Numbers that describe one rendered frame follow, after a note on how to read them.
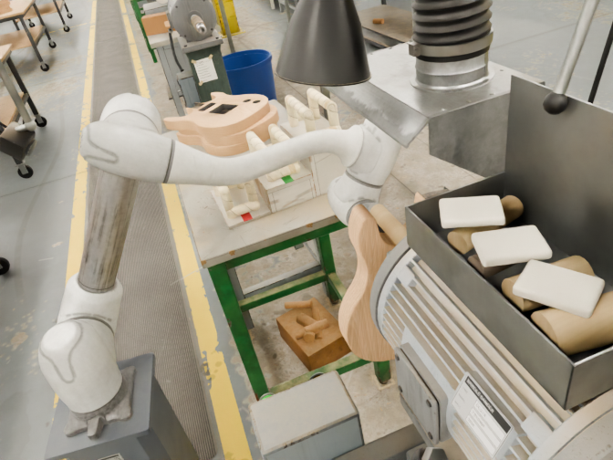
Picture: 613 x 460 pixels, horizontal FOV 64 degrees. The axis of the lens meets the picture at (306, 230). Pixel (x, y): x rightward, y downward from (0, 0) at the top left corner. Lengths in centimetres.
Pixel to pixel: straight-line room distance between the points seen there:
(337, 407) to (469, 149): 44
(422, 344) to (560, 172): 26
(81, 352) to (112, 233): 31
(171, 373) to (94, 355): 116
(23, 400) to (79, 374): 147
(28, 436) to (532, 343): 242
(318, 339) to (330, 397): 143
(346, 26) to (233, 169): 55
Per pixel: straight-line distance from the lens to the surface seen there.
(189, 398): 240
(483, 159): 72
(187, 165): 112
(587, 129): 58
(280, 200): 160
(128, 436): 148
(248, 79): 397
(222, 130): 210
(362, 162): 119
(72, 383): 142
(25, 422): 276
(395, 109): 70
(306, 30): 68
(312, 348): 223
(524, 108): 64
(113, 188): 132
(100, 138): 111
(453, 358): 61
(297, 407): 83
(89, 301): 150
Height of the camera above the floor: 179
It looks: 35 degrees down
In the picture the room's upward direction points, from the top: 12 degrees counter-clockwise
